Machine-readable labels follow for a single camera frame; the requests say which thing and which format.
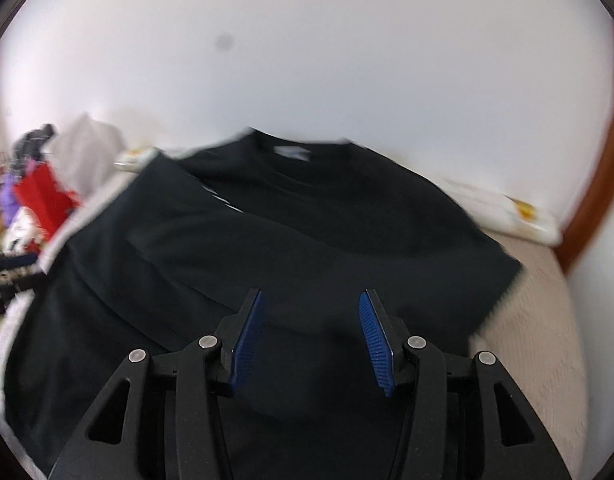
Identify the black sweatshirt with white print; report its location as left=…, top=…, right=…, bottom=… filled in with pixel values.
left=4, top=131, right=522, bottom=479

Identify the purple cloth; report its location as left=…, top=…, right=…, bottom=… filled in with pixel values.
left=0, top=174, right=20, bottom=228

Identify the striped beige quilted bedspread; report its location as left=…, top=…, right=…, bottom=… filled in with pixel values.
left=0, top=172, right=588, bottom=479

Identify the red bag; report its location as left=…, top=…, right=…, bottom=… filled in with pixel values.
left=14, top=162, right=79, bottom=240

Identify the dark checkered cloth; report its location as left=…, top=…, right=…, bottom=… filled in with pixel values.
left=10, top=124, right=55, bottom=176

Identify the white cloth on pile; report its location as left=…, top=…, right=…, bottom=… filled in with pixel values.
left=43, top=114, right=126, bottom=198

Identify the white rolled mat with pattern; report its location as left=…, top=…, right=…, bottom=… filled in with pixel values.
left=115, top=146, right=562, bottom=247

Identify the brown wooden door frame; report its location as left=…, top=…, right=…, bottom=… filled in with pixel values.
left=554, top=105, right=614, bottom=274

